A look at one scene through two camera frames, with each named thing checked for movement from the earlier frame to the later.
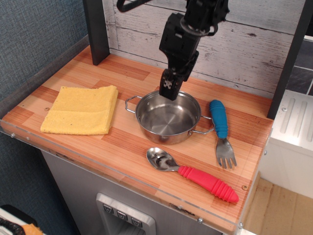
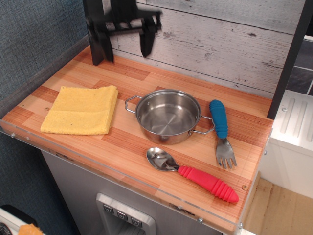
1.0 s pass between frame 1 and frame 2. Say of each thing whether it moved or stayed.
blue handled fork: stayed
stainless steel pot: stayed
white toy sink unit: stayed
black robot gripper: moved
